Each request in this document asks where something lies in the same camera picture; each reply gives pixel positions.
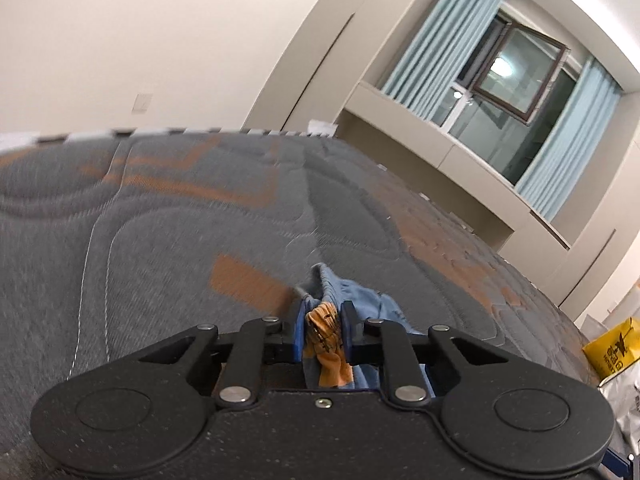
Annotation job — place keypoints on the open brown-framed window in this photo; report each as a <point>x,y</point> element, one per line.
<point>515,80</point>

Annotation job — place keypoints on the grey and orange quilted mattress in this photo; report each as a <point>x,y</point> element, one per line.
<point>150,235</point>

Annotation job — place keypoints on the yellow shopping bag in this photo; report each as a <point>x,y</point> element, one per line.
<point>615,350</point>

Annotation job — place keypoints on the light blue curtain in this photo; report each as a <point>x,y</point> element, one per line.
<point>570,140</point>
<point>445,40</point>

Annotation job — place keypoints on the beige built-in wardrobe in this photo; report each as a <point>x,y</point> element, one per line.
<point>600,240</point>
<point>310,60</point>

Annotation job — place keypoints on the beige window seat cabinet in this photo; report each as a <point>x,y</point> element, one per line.
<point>450,165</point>

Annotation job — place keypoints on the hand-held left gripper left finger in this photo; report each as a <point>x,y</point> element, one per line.
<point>300,332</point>

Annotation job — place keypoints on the small white box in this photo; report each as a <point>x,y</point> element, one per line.
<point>321,127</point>

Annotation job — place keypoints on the white shopping bag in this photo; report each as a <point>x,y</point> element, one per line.
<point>625,410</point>

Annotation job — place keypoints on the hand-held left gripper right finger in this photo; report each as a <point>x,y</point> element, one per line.
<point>348,332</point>

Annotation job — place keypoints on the white wall switch plate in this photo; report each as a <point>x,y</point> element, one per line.
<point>142,103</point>

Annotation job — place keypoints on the blue car-print pants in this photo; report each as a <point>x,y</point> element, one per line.
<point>350,300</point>

